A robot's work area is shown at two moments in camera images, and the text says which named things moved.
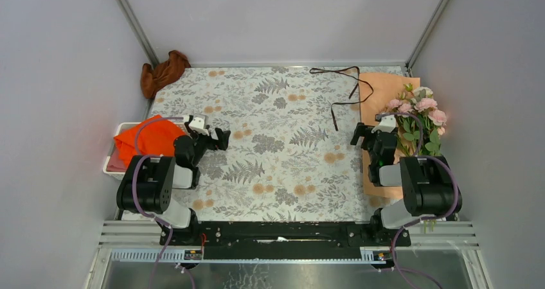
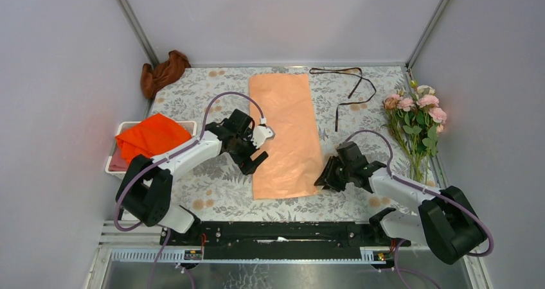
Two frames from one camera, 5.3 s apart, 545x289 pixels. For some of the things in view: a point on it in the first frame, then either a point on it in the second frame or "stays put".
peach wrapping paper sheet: x=376 y=90 -> x=294 y=162
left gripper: x=213 y=143 -> x=250 y=167
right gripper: x=362 y=130 -> x=326 y=179
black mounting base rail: x=284 y=240 stays put
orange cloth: x=156 y=137 stays put
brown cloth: x=163 y=73 stays put
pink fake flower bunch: x=419 y=124 stays put
